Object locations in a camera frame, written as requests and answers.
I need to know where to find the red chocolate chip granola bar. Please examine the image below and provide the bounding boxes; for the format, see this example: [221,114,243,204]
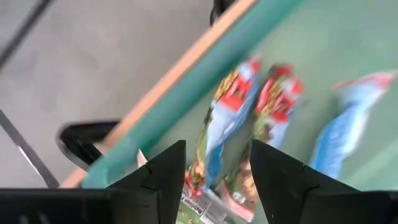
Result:
[229,63,304,215]

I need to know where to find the black table base foot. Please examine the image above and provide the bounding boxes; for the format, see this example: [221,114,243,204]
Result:
[57,119,121,171]
[210,0,237,26]

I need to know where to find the dark floor strip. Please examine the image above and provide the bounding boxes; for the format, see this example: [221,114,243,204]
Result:
[0,110,60,189]

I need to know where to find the light teal plastic bin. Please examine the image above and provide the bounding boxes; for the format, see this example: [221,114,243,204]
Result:
[81,0,398,224]

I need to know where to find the blue granola bar pink end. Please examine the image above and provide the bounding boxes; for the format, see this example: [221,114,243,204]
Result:
[309,70,398,180]

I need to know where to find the blue granola bar red ends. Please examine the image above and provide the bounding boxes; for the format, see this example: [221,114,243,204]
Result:
[186,57,264,200]

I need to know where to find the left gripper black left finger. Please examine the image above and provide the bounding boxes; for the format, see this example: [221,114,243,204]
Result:
[0,139,187,224]

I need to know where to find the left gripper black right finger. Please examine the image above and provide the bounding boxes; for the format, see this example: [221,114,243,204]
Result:
[249,139,398,224]

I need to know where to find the black floor cable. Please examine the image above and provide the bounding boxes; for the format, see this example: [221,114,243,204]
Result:
[0,0,54,68]

